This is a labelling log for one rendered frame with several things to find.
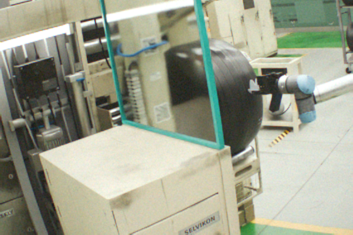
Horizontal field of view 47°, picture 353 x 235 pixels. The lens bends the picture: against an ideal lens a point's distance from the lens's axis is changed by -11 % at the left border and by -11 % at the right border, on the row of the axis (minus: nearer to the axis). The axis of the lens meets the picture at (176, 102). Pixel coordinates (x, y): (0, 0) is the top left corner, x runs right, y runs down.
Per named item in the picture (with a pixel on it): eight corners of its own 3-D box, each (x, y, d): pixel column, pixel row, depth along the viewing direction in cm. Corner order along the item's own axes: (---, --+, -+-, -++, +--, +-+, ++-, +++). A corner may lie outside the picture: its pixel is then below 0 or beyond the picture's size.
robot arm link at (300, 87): (307, 98, 163) (302, 77, 162) (287, 99, 172) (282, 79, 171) (318, 91, 168) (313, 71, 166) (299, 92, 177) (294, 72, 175)
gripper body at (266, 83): (266, 72, 189) (286, 70, 179) (270, 92, 190) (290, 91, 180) (254, 76, 184) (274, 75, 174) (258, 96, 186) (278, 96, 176)
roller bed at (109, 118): (121, 166, 229) (108, 111, 222) (108, 160, 241) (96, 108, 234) (152, 154, 240) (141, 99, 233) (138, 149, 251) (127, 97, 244)
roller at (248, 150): (195, 169, 201) (193, 176, 204) (202, 175, 198) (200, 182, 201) (249, 143, 220) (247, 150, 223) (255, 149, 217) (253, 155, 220)
